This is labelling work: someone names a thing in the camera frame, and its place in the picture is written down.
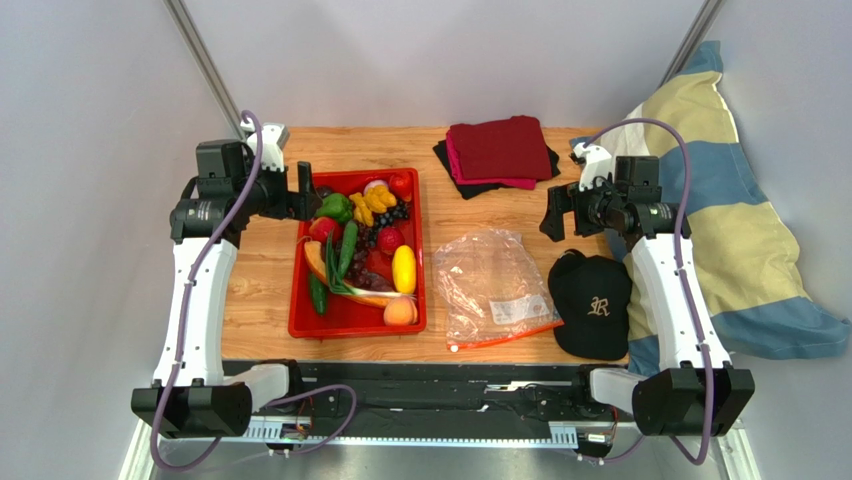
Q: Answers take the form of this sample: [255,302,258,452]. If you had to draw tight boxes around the green bell pepper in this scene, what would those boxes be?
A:
[314,193,354,224]

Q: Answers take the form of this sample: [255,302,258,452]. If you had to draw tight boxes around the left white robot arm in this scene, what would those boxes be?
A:
[131,140,321,439]

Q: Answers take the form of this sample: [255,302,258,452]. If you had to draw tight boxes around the green scallion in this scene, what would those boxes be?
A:
[325,236,413,299]

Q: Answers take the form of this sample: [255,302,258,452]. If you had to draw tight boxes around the red strawberry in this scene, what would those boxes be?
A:
[376,226,406,256]

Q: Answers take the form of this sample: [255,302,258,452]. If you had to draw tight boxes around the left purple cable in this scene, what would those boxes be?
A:
[148,109,358,473]

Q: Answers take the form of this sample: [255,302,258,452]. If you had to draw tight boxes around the dark red folded cloth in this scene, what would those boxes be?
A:
[448,115,554,182]

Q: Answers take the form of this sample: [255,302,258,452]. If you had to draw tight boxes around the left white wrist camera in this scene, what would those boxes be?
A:
[246,123,290,173]

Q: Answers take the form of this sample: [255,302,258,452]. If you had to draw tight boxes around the green chili pepper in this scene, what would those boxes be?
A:
[337,220,359,279]

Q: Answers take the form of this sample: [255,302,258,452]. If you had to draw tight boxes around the purple grape bunch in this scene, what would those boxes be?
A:
[345,223,394,292]

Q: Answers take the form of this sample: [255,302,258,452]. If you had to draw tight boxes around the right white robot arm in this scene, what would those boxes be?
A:
[539,150,755,437]

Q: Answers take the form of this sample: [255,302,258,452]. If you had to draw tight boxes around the striped blue yellow pillow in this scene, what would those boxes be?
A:
[598,41,851,360]

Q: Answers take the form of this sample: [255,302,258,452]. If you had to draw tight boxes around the pink folded cloth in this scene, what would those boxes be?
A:
[446,131,536,190]

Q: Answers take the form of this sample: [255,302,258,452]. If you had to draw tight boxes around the purple onion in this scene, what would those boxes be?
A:
[363,179,389,196]

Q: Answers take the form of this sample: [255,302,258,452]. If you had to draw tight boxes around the black baseball cap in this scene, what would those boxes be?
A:
[547,249,632,362]

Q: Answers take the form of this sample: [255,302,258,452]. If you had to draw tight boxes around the red plastic tray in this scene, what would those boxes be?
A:
[288,168,428,339]

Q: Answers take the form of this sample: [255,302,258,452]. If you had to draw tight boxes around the yellow banana bunch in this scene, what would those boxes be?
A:
[348,187,397,227]

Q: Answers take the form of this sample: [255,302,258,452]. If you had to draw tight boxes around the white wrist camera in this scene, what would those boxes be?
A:
[246,123,290,173]
[571,143,615,191]

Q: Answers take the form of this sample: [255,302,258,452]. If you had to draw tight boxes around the dark green cucumber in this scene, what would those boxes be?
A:
[308,273,328,316]

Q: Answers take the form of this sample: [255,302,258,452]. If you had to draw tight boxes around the dark mangosteen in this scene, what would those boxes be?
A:
[316,186,335,199]

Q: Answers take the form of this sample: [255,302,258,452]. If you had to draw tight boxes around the blueberry cluster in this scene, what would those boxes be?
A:
[374,202,410,231]

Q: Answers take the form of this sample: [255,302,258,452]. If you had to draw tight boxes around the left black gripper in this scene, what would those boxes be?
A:
[234,155,322,222]

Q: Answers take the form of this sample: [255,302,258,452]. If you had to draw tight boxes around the yellow lemon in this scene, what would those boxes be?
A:
[391,245,417,295]

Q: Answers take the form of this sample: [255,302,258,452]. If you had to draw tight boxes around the peach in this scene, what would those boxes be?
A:
[383,297,418,327]

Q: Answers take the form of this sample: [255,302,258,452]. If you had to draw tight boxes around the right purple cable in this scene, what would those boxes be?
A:
[577,117,715,467]

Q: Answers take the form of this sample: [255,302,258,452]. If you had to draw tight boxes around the purple cable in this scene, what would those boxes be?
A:
[148,109,358,473]
[577,117,715,467]

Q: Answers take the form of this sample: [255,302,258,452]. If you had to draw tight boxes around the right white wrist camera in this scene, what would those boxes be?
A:
[571,143,615,191]

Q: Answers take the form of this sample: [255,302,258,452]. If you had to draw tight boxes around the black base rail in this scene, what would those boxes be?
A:
[240,361,634,456]

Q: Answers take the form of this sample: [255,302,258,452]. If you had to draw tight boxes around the red apple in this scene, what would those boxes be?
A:
[308,217,344,244]

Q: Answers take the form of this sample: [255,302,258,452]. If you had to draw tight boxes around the clear zip top bag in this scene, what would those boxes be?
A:
[432,228,564,352]

